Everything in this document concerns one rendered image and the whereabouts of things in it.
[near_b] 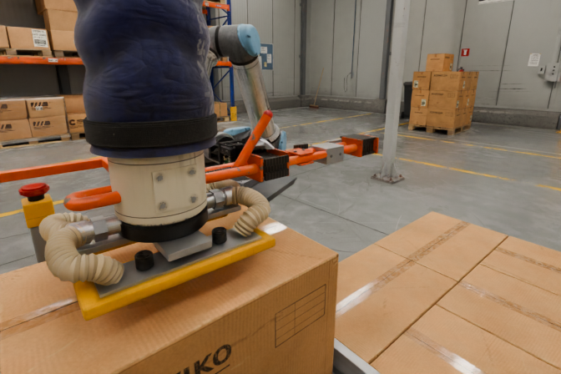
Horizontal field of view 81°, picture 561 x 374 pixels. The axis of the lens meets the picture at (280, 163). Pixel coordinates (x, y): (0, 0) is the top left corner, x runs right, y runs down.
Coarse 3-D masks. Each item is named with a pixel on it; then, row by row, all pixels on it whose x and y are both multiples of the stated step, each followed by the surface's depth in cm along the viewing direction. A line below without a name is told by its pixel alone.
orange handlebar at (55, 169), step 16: (352, 144) 95; (80, 160) 78; (96, 160) 79; (304, 160) 83; (0, 176) 68; (16, 176) 70; (32, 176) 71; (208, 176) 67; (224, 176) 69; (80, 192) 57; (96, 192) 58; (112, 192) 57; (80, 208) 53
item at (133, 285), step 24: (216, 240) 62; (240, 240) 64; (264, 240) 65; (144, 264) 54; (168, 264) 56; (192, 264) 57; (216, 264) 58; (96, 288) 50; (120, 288) 50; (144, 288) 51; (168, 288) 53; (96, 312) 47
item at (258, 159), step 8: (256, 152) 82; (264, 152) 83; (272, 152) 82; (280, 152) 79; (288, 152) 78; (248, 160) 77; (256, 160) 74; (264, 160) 73; (272, 160) 74; (280, 160) 76; (288, 160) 77; (264, 168) 74; (272, 168) 75; (280, 168) 77; (288, 168) 79; (248, 176) 78; (256, 176) 75; (264, 176) 74; (272, 176) 75; (280, 176) 77
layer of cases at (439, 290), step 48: (384, 240) 163; (432, 240) 163; (480, 240) 163; (384, 288) 127; (432, 288) 127; (480, 288) 127; (528, 288) 127; (336, 336) 104; (384, 336) 104; (432, 336) 104; (480, 336) 104; (528, 336) 104
